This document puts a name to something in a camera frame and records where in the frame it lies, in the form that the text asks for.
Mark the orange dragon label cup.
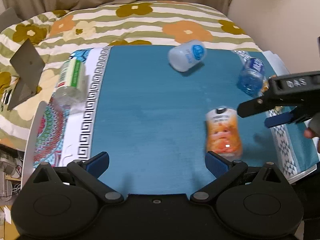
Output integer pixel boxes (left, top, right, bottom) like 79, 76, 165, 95
206, 106, 242, 160

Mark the clear yellow label cup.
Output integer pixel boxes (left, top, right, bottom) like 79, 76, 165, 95
258, 81, 283, 111

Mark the blue transparent plastic cup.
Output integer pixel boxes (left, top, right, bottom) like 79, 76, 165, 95
236, 57, 265, 97

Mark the clear green label cup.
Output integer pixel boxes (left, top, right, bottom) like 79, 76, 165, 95
53, 58, 87, 107

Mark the white blue label cup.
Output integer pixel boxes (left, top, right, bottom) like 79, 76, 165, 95
168, 40, 207, 72

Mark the person's hand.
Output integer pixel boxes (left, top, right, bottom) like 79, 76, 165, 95
304, 120, 320, 153

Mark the teal patterned table cloth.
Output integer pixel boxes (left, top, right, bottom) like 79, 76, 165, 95
32, 45, 320, 196

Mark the grey laptop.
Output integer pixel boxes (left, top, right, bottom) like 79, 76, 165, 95
7, 39, 45, 111

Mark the floral striped bed quilt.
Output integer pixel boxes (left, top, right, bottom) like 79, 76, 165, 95
1, 1, 259, 151

